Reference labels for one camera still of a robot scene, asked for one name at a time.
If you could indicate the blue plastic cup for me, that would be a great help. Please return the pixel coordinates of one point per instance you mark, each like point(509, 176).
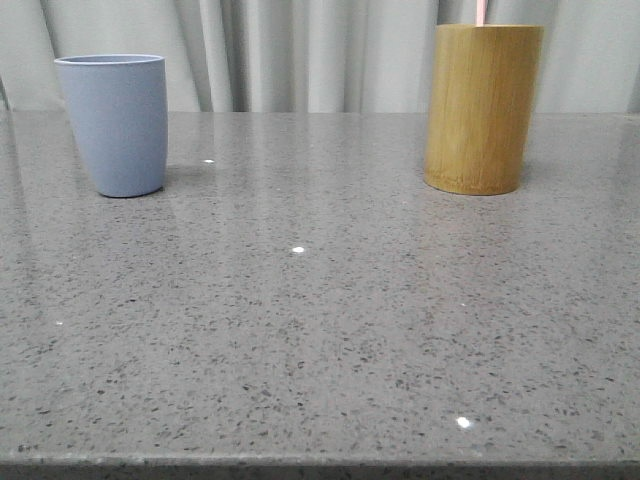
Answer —
point(117, 105)

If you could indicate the pink chopstick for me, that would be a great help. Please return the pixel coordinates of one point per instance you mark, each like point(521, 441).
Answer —
point(481, 6)

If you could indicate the grey pleated curtain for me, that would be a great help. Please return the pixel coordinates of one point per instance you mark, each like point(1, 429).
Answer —
point(315, 56)

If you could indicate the bamboo cylinder holder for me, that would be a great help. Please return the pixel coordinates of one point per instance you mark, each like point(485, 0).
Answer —
point(482, 93)

